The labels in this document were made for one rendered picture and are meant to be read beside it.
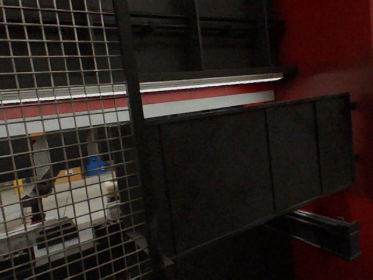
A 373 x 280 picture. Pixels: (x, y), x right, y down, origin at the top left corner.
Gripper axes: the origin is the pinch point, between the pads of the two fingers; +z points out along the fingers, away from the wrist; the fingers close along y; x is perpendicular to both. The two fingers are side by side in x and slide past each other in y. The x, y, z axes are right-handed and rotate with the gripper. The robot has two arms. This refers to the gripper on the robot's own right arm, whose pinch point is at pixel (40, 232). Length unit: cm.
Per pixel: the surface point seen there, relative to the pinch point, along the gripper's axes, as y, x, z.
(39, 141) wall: -606, -42, -173
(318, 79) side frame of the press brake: 70, 145, -47
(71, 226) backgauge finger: 71, 17, -5
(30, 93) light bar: 79, 11, -49
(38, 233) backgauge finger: 69, 7, -5
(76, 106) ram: 56, 25, -50
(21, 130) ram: 57, 5, -42
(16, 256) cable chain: 87, 4, -2
